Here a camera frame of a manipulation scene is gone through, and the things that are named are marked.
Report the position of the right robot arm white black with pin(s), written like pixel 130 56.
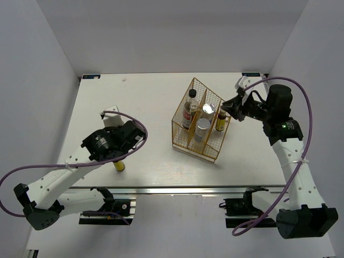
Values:
pixel 299 211

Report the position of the blue corner sticker right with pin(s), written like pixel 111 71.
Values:
pixel 248 74

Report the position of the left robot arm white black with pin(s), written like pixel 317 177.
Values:
pixel 46 200

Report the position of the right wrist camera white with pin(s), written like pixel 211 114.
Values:
pixel 242 84

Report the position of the gold wire mesh organizer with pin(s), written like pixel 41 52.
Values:
pixel 183 139

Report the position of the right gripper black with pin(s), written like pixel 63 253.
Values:
pixel 234 106

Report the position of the small yellow bottle cork cap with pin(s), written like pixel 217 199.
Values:
pixel 119 166

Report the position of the blue corner sticker left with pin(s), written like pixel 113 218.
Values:
pixel 91 77

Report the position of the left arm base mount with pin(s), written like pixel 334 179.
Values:
pixel 114 212

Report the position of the dark sauce bottle red label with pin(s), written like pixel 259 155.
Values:
pixel 190 108

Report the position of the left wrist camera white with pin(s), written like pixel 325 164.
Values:
pixel 111 119

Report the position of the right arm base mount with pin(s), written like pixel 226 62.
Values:
pixel 240 209

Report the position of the aluminium table rail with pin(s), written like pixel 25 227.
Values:
pixel 177 190

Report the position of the white jar silver lid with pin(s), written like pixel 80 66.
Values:
pixel 208 111
pixel 201 129

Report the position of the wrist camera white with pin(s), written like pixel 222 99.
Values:
pixel 111 119
pixel 242 84

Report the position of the small brown bottle yellow label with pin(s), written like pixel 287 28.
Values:
pixel 221 120

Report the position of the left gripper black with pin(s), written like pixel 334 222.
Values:
pixel 117 127

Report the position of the blue corner sticker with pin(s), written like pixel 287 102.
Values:
pixel 91 77
pixel 248 74

